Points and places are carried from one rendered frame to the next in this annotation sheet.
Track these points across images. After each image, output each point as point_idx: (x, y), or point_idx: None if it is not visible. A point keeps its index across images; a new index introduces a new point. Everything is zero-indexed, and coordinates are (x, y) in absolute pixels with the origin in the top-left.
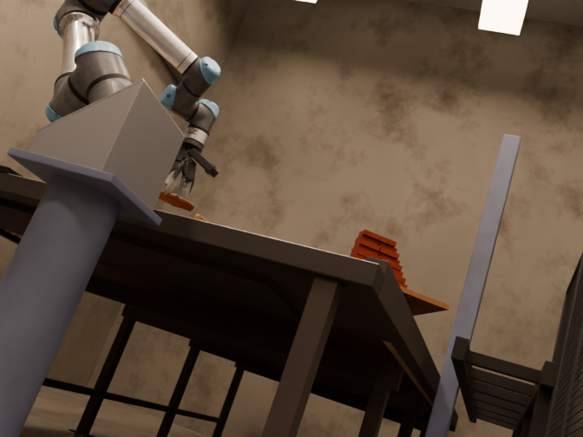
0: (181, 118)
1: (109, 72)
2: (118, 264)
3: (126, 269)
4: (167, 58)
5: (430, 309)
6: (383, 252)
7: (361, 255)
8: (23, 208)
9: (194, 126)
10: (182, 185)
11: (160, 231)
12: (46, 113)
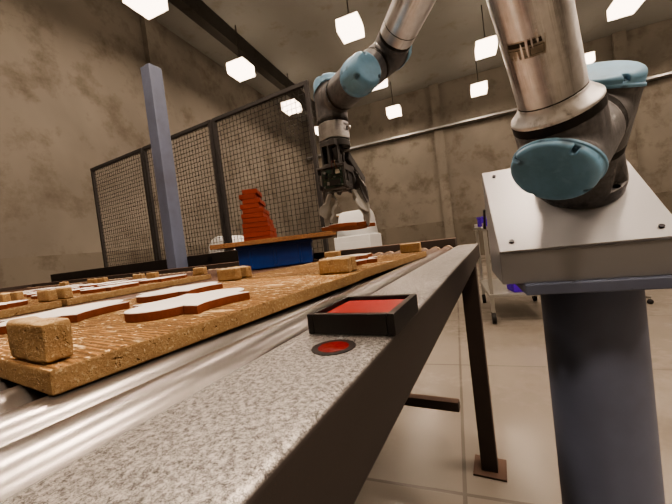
0: (342, 105)
1: None
2: None
3: None
4: (416, 21)
5: (316, 239)
6: (263, 204)
7: (263, 212)
8: None
9: (347, 119)
10: (329, 201)
11: (469, 276)
12: (601, 173)
